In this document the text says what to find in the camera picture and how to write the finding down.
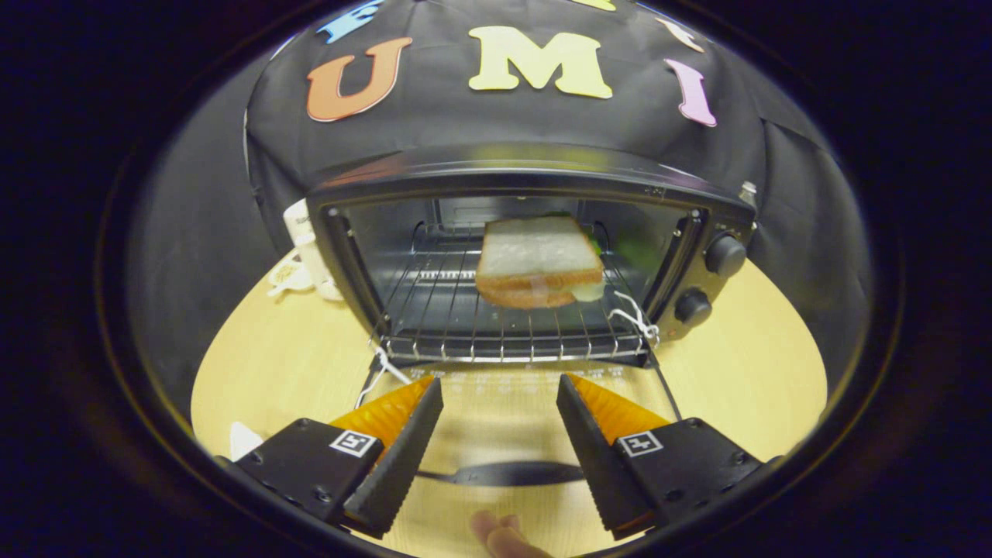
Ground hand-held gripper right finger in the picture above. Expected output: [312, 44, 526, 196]
[556, 373, 784, 541]

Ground metal oven rack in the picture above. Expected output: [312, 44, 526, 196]
[370, 221, 660, 365]

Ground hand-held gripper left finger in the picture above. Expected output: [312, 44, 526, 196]
[232, 377, 445, 539]

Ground small white snack dish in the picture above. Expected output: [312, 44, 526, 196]
[267, 260, 315, 297]

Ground white string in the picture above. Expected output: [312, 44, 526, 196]
[355, 346, 412, 408]
[608, 291, 661, 342]

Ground toast sandwich with lettuce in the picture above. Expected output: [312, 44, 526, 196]
[474, 215, 607, 309]

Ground white pop-up toaster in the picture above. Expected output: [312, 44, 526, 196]
[283, 198, 344, 301]

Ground black toaster oven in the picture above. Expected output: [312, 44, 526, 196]
[306, 142, 756, 487]

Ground white rectangular dish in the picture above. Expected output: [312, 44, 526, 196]
[230, 421, 264, 462]

